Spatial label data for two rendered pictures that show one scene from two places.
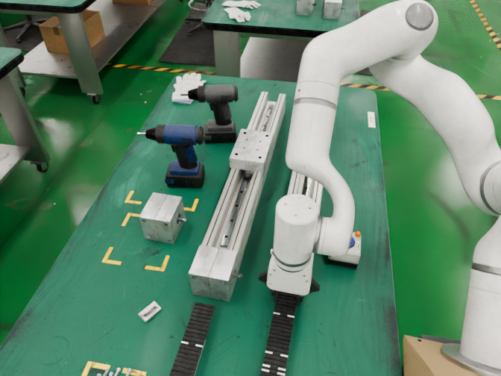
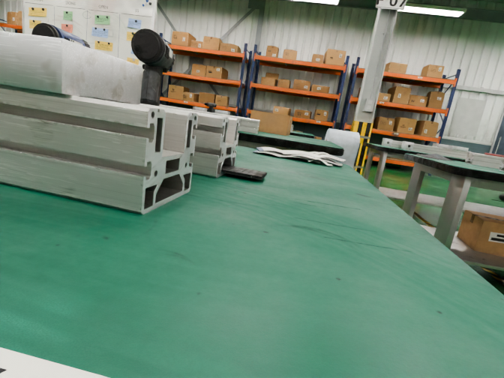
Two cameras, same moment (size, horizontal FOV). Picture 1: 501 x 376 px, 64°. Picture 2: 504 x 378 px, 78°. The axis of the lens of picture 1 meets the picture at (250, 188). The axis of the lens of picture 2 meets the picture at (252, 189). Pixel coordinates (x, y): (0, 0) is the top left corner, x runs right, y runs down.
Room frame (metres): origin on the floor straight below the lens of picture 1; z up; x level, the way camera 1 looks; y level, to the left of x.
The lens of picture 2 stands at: (1.44, -0.57, 0.87)
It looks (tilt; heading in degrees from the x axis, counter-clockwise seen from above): 13 degrees down; 87
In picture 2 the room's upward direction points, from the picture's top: 9 degrees clockwise
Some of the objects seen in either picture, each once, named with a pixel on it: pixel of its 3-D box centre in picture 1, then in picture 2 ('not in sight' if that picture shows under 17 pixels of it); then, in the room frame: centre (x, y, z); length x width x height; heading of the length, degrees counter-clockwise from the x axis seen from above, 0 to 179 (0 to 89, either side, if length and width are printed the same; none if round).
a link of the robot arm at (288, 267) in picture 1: (291, 252); not in sight; (0.54, -0.09, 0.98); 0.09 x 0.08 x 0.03; 77
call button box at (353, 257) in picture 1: (341, 248); not in sight; (0.69, -0.25, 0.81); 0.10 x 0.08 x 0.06; 77
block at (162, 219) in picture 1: (167, 218); not in sight; (0.78, 0.24, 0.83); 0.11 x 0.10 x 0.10; 77
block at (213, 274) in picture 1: (219, 274); not in sight; (0.59, 0.08, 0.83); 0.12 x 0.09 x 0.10; 77
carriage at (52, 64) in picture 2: not in sight; (35, 82); (1.23, -0.25, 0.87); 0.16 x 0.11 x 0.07; 167
